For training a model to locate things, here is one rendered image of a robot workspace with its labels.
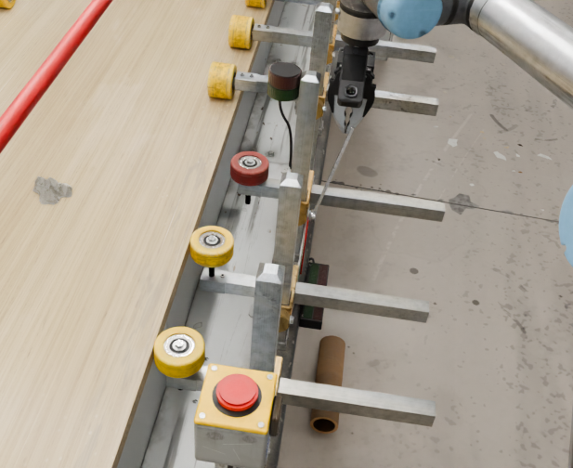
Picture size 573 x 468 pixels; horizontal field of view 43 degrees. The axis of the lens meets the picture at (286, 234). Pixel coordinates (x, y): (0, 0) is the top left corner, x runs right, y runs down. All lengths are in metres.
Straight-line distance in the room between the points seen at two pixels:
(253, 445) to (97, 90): 1.20
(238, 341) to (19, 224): 0.49
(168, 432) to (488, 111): 2.61
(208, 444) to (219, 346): 0.81
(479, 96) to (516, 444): 1.97
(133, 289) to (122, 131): 0.47
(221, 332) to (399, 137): 1.94
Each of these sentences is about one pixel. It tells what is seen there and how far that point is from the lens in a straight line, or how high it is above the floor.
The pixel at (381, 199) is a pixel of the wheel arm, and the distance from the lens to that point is 1.54.
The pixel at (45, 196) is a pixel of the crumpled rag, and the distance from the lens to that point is 1.45.
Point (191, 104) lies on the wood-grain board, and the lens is 1.71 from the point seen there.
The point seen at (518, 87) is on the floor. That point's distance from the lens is 3.92.
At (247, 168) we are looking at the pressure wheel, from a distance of 1.50.
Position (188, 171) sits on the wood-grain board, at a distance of 1.50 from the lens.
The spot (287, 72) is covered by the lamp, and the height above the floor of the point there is 1.15.
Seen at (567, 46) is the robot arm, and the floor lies 1.37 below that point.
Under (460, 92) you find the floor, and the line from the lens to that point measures 3.76.
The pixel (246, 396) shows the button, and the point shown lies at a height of 1.23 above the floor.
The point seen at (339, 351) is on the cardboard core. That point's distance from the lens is 2.26.
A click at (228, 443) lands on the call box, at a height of 1.19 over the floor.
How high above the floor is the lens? 1.81
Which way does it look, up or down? 42 degrees down
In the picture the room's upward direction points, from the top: 6 degrees clockwise
